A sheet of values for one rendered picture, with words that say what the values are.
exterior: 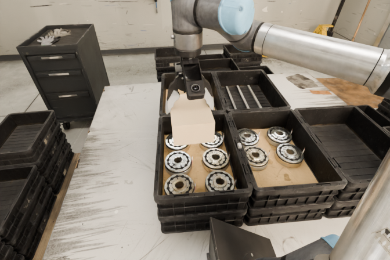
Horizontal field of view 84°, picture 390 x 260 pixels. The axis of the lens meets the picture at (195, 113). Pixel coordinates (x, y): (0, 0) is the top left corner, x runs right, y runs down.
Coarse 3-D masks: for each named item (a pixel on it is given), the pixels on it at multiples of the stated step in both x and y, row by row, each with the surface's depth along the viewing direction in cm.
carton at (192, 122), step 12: (180, 96) 71; (180, 108) 66; (192, 108) 66; (204, 108) 66; (180, 120) 61; (192, 120) 61; (204, 120) 61; (180, 132) 61; (192, 132) 61; (204, 132) 62; (180, 144) 63
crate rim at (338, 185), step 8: (232, 112) 95; (240, 112) 95; (248, 112) 95; (256, 112) 96; (264, 112) 96; (232, 120) 91; (304, 128) 87; (312, 136) 83; (320, 152) 78; (328, 160) 74; (248, 168) 71; (336, 168) 71; (344, 176) 69; (256, 184) 66; (304, 184) 66; (312, 184) 66; (320, 184) 67; (328, 184) 66; (336, 184) 66; (344, 184) 66; (256, 192) 65; (264, 192) 65; (272, 192) 65; (280, 192) 66; (288, 192) 66; (296, 192) 66; (304, 192) 67
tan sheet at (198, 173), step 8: (192, 144) 94; (224, 144) 94; (168, 152) 90; (192, 152) 90; (200, 152) 90; (200, 160) 87; (192, 168) 83; (200, 168) 83; (168, 176) 80; (192, 176) 80; (200, 176) 80; (232, 176) 80; (200, 184) 78
